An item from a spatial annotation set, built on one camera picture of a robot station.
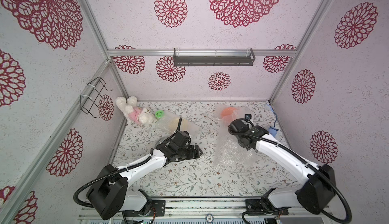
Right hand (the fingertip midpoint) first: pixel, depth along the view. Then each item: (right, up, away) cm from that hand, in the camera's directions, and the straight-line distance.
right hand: (249, 134), depth 80 cm
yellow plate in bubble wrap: (-48, +3, +22) cm, 53 cm away
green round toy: (-54, +11, +27) cm, 61 cm away
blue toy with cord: (+19, 0, +12) cm, 23 cm away
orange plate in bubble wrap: (-7, +11, +28) cm, 31 cm away
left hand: (-28, -11, +2) cm, 30 cm away
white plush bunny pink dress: (-65, +10, +19) cm, 69 cm away
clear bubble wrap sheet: (-10, -11, +5) cm, 16 cm away
